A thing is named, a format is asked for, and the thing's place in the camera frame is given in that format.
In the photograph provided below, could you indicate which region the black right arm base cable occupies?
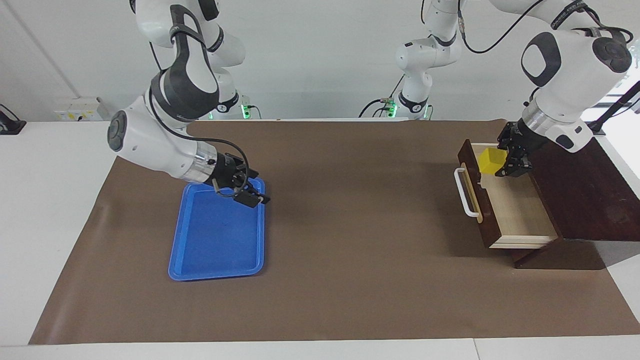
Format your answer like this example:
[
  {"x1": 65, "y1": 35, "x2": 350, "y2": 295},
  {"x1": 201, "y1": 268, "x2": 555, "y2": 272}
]
[{"x1": 188, "y1": 96, "x2": 262, "y2": 121}]

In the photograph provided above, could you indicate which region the wooden drawer with white handle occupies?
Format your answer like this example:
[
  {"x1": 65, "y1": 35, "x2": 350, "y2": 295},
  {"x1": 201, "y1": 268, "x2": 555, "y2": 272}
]
[{"x1": 453, "y1": 139, "x2": 560, "y2": 250}]

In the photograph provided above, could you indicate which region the dark wooden cabinet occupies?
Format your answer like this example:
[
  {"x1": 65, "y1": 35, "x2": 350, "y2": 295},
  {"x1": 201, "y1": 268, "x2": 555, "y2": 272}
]
[{"x1": 507, "y1": 133, "x2": 640, "y2": 271}]

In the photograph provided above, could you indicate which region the blue plastic tray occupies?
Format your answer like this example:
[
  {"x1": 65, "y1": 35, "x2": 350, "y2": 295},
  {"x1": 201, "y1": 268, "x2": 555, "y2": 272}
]
[{"x1": 167, "y1": 177, "x2": 266, "y2": 282}]

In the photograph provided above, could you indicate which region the black bracket on table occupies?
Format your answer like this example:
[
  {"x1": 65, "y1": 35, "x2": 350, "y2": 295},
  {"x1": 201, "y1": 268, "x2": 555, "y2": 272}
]
[{"x1": 0, "y1": 103, "x2": 27, "y2": 136}]

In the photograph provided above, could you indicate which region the brown table mat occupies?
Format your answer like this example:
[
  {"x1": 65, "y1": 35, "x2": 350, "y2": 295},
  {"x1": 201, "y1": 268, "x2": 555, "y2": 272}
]
[{"x1": 28, "y1": 118, "x2": 640, "y2": 346}]

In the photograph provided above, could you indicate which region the black left arm base cable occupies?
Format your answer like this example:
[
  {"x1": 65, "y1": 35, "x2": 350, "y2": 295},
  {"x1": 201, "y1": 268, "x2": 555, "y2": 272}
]
[{"x1": 358, "y1": 76, "x2": 407, "y2": 119}]

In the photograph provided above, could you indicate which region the black arm base cable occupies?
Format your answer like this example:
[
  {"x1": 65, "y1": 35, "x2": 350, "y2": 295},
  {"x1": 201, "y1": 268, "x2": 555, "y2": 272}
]
[
  {"x1": 358, "y1": 76, "x2": 407, "y2": 119},
  {"x1": 188, "y1": 96, "x2": 262, "y2": 121}
]

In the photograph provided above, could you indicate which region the black stand with pole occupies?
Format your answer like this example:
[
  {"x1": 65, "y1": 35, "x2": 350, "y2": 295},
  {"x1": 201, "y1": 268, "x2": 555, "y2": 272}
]
[{"x1": 582, "y1": 80, "x2": 640, "y2": 137}]

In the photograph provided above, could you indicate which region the yellow cube block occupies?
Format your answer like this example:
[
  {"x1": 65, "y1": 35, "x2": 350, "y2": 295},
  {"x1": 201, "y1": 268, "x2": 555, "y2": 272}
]
[{"x1": 478, "y1": 147, "x2": 507, "y2": 175}]

